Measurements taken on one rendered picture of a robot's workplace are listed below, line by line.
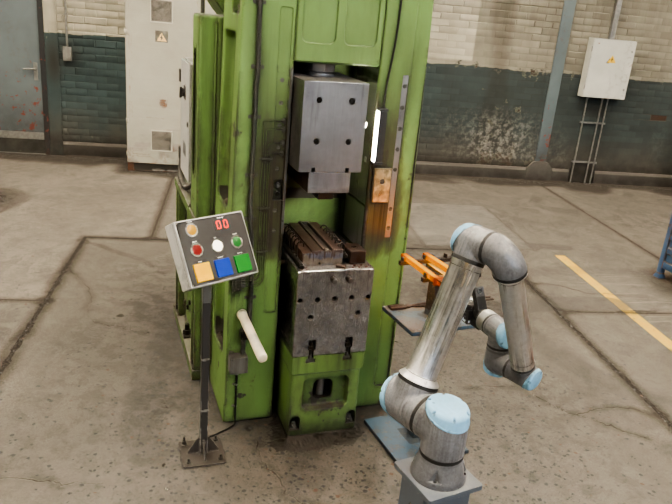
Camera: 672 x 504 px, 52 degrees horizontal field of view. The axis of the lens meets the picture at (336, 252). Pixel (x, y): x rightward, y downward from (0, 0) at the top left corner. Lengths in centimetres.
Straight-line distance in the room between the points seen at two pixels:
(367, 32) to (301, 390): 173
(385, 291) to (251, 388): 85
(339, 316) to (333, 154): 78
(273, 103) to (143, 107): 539
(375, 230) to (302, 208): 44
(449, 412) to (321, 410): 135
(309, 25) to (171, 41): 525
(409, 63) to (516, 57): 636
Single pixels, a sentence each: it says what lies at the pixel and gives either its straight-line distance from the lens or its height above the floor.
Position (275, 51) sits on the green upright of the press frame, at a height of 186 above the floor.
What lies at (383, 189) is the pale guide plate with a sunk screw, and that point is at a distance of 335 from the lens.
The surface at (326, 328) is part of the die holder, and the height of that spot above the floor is 61.
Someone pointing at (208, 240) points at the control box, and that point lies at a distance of 288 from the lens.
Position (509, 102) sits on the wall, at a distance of 966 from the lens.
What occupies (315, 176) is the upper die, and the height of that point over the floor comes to 135.
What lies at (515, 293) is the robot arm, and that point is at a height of 122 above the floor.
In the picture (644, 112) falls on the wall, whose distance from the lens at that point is 1056.
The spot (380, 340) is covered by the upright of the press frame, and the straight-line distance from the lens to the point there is 371.
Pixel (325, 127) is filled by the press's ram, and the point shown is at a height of 157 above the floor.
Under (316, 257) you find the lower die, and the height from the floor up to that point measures 96.
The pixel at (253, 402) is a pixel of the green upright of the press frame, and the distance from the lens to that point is 365.
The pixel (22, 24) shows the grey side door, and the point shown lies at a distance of 926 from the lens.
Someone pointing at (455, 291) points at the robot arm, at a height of 120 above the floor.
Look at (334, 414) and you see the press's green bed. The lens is 359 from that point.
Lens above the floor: 208
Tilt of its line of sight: 20 degrees down
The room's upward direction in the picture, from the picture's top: 5 degrees clockwise
